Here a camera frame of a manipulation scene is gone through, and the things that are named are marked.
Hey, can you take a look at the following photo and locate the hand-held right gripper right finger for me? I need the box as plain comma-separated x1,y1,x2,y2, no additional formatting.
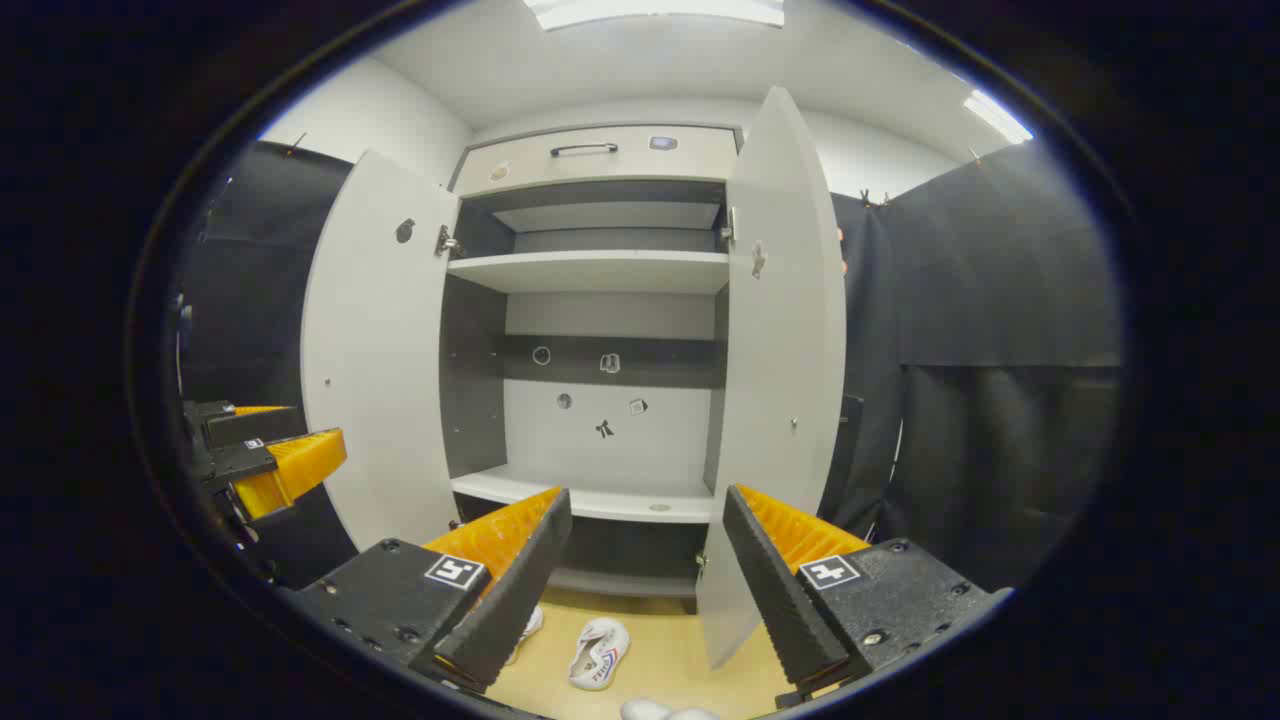
722,484,1013,709

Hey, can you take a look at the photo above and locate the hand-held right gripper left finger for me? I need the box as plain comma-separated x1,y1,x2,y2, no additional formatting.
278,487,574,696

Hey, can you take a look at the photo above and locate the white canvas shoe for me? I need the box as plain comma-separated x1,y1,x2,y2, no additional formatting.
505,603,546,666
567,617,632,692

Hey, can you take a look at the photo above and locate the white shoe cabinet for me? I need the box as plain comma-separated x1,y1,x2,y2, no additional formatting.
300,85,849,671

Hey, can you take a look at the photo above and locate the white cabinet door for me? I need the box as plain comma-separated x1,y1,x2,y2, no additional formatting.
300,150,463,553
695,85,849,671

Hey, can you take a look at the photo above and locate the white cabinet shelf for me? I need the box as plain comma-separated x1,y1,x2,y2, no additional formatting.
450,465,716,524
447,250,731,295

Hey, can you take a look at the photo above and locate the white cabinet drawer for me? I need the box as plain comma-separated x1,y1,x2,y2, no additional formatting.
450,124,743,198

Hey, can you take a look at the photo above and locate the black backdrop cloth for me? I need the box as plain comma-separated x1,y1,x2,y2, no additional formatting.
820,140,1126,591

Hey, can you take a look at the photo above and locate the ceiling light panel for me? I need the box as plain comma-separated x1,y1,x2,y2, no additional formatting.
522,0,786,31
962,90,1034,146

